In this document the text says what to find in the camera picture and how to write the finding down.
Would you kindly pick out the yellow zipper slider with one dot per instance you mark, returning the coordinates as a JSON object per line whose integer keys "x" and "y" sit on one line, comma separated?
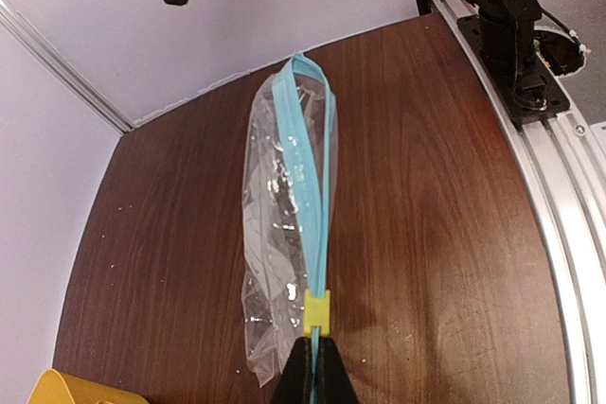
{"x": 316, "y": 314}

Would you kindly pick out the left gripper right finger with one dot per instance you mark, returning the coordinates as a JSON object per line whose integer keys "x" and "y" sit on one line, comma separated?
{"x": 333, "y": 385}

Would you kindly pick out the front aluminium rail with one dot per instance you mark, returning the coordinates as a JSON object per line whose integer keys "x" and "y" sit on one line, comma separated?
{"x": 563, "y": 167}

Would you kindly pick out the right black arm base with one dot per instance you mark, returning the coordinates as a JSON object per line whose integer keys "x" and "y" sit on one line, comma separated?
{"x": 501, "y": 35}

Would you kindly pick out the clear zip top bag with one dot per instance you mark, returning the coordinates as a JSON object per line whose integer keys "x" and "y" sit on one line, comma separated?
{"x": 287, "y": 196}

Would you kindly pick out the right aluminium frame post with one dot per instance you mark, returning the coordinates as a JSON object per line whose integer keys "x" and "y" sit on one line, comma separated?
{"x": 34, "y": 42}

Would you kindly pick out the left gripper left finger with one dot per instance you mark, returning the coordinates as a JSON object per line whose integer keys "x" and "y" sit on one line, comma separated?
{"x": 296, "y": 381}

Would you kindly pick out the yellow plastic basket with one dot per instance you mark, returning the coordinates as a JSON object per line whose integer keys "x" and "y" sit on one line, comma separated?
{"x": 54, "y": 386}

